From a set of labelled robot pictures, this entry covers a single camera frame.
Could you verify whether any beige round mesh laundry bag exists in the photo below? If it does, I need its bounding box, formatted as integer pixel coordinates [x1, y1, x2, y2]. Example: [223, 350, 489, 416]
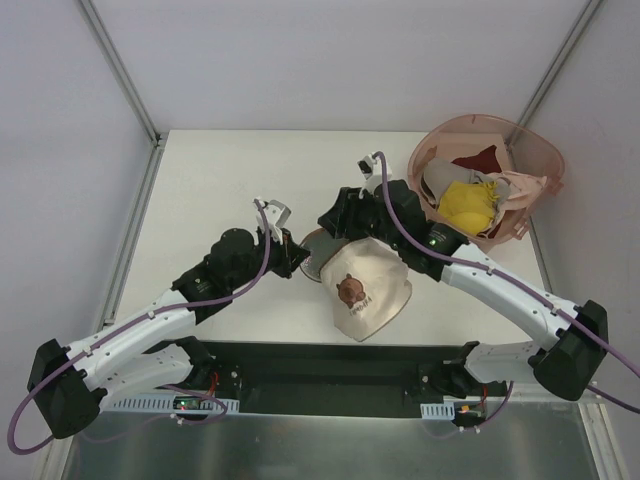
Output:
[300, 228, 412, 342]

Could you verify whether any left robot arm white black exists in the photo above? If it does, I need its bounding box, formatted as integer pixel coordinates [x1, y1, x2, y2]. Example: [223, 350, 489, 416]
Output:
[27, 229, 310, 439]

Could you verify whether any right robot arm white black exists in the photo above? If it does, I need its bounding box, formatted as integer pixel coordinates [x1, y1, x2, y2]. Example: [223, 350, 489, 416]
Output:
[318, 180, 608, 401]

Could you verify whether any grey beige bra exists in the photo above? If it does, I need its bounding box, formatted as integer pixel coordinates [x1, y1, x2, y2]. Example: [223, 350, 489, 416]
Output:
[420, 158, 482, 206]

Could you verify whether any yellow bra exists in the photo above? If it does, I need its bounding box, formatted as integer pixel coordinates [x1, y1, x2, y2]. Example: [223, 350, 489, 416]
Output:
[437, 181, 499, 235]

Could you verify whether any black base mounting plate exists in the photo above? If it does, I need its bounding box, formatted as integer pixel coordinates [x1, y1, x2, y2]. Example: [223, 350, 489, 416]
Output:
[177, 341, 507, 418]

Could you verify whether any pink translucent plastic basket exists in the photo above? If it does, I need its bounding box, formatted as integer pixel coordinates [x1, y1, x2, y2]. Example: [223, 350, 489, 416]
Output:
[408, 114, 565, 252]

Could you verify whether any dark red garment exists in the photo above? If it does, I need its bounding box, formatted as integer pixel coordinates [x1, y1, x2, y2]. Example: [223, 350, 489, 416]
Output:
[452, 145, 502, 175]

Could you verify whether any light pink garment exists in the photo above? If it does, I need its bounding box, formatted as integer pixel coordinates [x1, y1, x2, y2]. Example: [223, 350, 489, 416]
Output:
[488, 171, 548, 225]

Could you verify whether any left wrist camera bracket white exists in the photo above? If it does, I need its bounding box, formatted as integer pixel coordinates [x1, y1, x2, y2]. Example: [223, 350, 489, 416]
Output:
[254, 197, 291, 242]

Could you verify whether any wrist camera bracket white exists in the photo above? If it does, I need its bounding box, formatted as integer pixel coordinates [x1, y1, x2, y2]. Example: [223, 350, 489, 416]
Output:
[254, 197, 291, 242]
[358, 155, 383, 194]

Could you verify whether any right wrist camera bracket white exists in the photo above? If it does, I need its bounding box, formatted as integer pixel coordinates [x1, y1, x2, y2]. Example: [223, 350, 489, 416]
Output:
[358, 155, 383, 194]

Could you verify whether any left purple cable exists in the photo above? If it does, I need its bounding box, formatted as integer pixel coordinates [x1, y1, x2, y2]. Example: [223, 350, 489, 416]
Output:
[7, 198, 274, 455]

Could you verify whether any purple cable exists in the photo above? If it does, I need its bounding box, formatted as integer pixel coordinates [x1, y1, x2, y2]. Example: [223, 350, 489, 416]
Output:
[7, 198, 274, 455]
[372, 151, 640, 439]

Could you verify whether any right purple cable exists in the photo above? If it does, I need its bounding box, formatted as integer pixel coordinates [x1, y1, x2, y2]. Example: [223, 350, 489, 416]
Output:
[372, 151, 640, 439]

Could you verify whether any left aluminium frame post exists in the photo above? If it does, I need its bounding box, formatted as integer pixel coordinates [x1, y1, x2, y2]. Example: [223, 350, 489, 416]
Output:
[75, 0, 164, 146]

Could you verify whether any aluminium frame post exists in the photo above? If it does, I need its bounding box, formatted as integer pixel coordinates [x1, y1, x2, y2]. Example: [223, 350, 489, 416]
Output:
[516, 0, 607, 127]
[75, 0, 164, 146]

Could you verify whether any left white cable duct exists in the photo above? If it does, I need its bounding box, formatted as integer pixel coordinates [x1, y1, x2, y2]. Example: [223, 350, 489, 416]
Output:
[105, 393, 240, 415]

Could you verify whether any white cable duct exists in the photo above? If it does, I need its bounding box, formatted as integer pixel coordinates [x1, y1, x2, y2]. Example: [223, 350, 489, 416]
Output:
[420, 401, 456, 421]
[105, 393, 240, 415]

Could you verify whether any right white cable duct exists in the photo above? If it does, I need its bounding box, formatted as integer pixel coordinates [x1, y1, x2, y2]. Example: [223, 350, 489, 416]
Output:
[420, 401, 456, 421]

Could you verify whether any right aluminium frame post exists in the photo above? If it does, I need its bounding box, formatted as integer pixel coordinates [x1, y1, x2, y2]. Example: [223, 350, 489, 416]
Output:
[516, 0, 607, 127]

